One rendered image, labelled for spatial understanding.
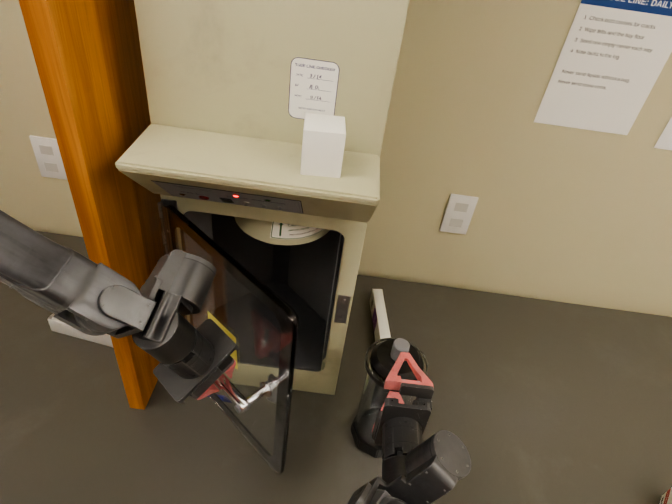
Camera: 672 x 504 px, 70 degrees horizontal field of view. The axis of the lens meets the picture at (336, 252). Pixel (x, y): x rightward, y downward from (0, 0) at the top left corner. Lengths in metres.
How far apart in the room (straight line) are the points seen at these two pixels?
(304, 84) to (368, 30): 0.10
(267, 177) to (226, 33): 0.18
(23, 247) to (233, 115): 0.30
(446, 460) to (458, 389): 0.53
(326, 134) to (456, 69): 0.57
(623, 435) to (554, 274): 0.44
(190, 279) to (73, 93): 0.25
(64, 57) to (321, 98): 0.30
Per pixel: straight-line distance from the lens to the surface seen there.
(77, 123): 0.67
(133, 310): 0.57
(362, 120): 0.66
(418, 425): 0.73
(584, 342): 1.40
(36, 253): 0.57
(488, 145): 1.18
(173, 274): 0.61
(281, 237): 0.79
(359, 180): 0.61
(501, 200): 1.26
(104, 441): 1.05
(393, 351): 0.82
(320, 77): 0.64
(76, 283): 0.56
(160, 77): 0.70
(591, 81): 1.18
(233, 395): 0.73
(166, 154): 0.64
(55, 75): 0.65
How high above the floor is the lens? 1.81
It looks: 39 degrees down
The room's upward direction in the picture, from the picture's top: 8 degrees clockwise
